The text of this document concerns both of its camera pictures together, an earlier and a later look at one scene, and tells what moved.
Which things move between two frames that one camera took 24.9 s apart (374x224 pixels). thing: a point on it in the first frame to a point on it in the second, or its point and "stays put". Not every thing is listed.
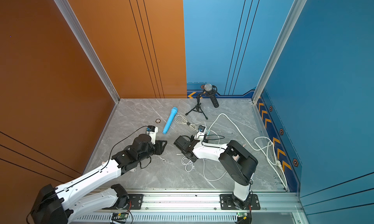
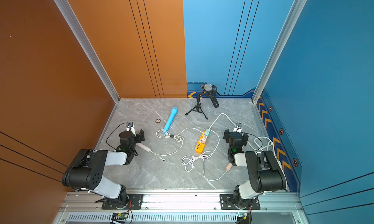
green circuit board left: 117,215 stays put
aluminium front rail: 276,208 stays put
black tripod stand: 197,107 stays put
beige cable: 180,119 to 163,134
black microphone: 211,90 stays put
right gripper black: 191,140 to 227,136
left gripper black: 158,144 to 140,138
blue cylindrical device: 173,112 stays put
